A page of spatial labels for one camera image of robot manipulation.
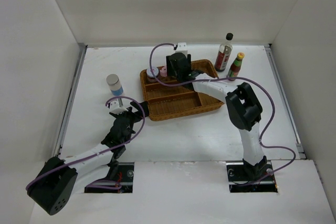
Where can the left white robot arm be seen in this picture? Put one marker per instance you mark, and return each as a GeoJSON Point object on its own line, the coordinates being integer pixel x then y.
{"type": "Point", "coordinates": [96, 168]}

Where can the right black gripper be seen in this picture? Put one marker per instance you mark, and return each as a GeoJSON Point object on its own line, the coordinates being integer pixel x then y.
{"type": "Point", "coordinates": [170, 71]}

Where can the right metal table rail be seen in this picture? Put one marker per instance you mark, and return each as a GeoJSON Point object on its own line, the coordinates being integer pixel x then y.
{"type": "Point", "coordinates": [284, 99]}

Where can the brown wicker divided basket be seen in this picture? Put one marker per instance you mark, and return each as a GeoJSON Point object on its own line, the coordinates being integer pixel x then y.
{"type": "Point", "coordinates": [173, 102]}

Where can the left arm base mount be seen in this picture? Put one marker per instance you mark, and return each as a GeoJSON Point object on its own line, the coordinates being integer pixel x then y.
{"type": "Point", "coordinates": [118, 180]}

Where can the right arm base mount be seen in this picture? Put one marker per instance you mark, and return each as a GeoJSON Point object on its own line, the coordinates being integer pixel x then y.
{"type": "Point", "coordinates": [244, 178]}

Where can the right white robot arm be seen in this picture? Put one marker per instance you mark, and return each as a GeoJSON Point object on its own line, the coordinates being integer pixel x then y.
{"type": "Point", "coordinates": [244, 109]}

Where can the pink lid spice shaker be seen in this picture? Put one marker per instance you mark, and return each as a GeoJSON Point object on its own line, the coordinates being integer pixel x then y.
{"type": "Point", "coordinates": [163, 72]}

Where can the sauce jar white lid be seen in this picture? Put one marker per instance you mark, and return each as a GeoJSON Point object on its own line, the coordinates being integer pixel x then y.
{"type": "Point", "coordinates": [152, 74]}

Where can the red sauce bottle green label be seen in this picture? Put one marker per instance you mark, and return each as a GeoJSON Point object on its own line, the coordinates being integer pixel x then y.
{"type": "Point", "coordinates": [235, 67]}

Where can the metal table rail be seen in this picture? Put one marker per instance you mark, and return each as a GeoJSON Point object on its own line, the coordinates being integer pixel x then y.
{"type": "Point", "coordinates": [60, 137]}
{"type": "Point", "coordinates": [284, 99]}

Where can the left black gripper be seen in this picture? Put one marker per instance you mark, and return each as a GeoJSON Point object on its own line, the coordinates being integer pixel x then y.
{"type": "Point", "coordinates": [129, 113]}

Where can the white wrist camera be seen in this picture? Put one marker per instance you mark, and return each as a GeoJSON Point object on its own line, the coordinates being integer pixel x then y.
{"type": "Point", "coordinates": [116, 106]}
{"type": "Point", "coordinates": [181, 47]}

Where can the sago jar blue label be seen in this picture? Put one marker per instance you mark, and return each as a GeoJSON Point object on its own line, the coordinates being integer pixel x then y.
{"type": "Point", "coordinates": [114, 84]}

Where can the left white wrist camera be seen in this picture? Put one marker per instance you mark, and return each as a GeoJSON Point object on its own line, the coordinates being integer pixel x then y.
{"type": "Point", "coordinates": [116, 106]}

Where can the left metal table rail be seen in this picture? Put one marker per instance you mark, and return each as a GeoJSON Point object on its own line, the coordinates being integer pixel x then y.
{"type": "Point", "coordinates": [60, 137]}

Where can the tall dark vinegar bottle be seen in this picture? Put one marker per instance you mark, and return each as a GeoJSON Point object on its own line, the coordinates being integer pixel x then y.
{"type": "Point", "coordinates": [224, 52]}

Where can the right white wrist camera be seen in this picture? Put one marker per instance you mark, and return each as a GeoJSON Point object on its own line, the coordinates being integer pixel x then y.
{"type": "Point", "coordinates": [181, 47]}

